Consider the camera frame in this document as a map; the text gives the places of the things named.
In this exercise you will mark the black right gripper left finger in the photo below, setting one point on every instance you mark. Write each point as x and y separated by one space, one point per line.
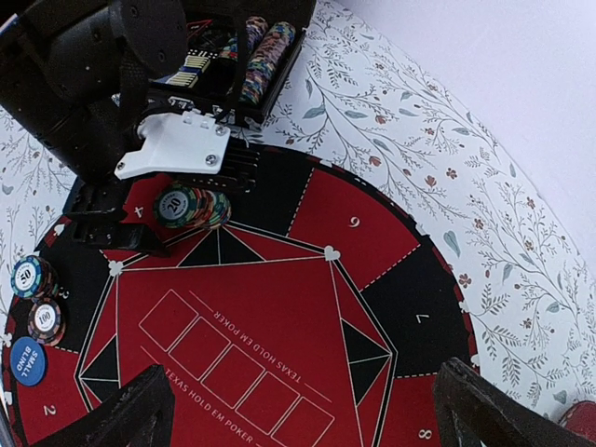
139 414

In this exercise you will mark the round red black poker mat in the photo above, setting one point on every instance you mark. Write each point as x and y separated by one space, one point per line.
317 316

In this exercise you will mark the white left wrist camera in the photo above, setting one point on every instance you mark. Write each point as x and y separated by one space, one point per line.
192 149

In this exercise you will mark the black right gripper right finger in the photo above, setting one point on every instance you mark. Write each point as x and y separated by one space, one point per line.
472 412

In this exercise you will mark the floral table cloth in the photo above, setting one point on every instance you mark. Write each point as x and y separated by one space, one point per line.
358 101

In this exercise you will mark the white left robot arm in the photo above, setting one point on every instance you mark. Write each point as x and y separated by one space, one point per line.
76 75

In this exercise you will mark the poker chip stack teal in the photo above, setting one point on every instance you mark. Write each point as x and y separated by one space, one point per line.
33 278

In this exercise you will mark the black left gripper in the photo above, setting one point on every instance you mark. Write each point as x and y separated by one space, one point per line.
97 211

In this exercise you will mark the blue small blind button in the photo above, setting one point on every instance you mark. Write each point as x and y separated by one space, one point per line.
28 361

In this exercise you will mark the poker chip row right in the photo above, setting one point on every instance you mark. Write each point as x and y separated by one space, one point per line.
266 45

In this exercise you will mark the black poker chip case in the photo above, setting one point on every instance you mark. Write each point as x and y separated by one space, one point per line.
213 23

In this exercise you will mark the poker chip stack twenty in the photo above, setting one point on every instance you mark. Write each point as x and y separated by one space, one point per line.
180 206

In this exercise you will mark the poker chip stack red top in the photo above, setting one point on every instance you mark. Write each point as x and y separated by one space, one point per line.
46 323

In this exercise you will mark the card decks in case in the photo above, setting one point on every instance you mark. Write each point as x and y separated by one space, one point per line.
202 66

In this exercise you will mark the red floral round plate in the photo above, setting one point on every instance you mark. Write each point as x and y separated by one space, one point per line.
581 419

